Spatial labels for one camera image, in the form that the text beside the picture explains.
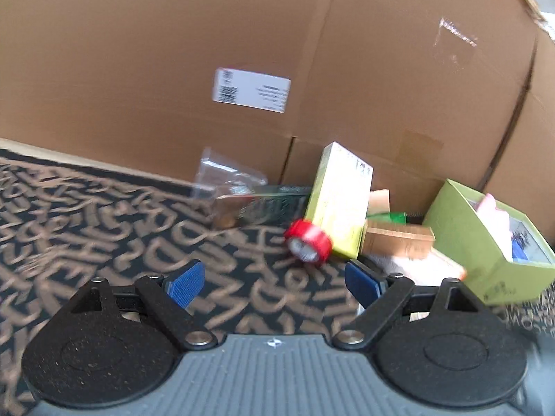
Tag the blue plastic container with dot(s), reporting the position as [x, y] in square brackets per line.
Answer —
[524, 250]

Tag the white shipping label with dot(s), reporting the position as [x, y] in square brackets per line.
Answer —
[251, 89]

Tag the lime green open box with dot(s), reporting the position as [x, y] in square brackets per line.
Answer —
[462, 237]

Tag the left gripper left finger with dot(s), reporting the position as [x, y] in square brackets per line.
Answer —
[166, 299]

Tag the teal purple long box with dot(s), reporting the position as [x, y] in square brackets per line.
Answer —
[240, 205]

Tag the red tape roll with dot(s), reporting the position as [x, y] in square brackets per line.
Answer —
[307, 242]

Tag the copper tan long box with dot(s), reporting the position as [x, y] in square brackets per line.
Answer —
[386, 239]

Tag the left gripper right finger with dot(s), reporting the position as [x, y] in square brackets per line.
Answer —
[383, 299]

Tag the peach small box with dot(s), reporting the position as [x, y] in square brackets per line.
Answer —
[379, 202]

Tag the white orange medicine box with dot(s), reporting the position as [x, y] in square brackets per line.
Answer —
[430, 271]

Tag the yellow medicine box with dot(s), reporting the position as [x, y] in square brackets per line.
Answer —
[339, 199]

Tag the small green box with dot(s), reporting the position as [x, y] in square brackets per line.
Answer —
[389, 217]

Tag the large brown cardboard box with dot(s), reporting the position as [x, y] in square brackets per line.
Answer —
[423, 90]

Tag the steel wool scrubber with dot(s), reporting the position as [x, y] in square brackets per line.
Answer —
[522, 236]

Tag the clear plastic cup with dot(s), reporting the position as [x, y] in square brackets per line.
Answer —
[221, 179]

